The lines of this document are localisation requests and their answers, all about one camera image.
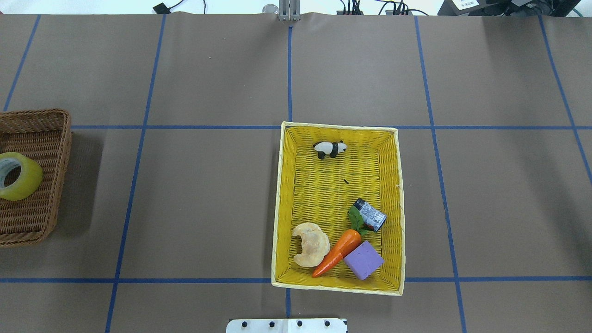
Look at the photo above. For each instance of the yellow tape roll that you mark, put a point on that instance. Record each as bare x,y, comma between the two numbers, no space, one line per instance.
28,180

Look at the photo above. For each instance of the yellow plastic basket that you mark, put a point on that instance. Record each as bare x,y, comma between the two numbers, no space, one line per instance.
322,191

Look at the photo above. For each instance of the brown wicker basket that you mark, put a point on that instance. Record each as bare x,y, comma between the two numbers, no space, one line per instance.
35,148

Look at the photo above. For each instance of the panda figurine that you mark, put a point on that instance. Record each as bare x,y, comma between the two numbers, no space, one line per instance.
331,149

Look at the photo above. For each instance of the toy croissant bread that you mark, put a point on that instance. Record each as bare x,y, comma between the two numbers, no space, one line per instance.
314,242

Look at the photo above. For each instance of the orange toy carrot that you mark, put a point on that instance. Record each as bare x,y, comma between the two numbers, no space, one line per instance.
348,242

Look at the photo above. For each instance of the small printed can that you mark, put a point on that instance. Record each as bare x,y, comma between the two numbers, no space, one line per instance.
372,219

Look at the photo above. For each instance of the purple foam cube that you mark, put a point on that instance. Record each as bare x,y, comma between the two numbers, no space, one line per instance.
364,260

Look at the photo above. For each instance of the small black device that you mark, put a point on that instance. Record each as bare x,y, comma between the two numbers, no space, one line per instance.
161,9

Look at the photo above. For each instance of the aluminium frame post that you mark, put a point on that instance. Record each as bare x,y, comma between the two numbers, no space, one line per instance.
289,10

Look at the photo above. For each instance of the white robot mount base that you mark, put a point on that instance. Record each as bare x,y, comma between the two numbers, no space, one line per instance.
288,325

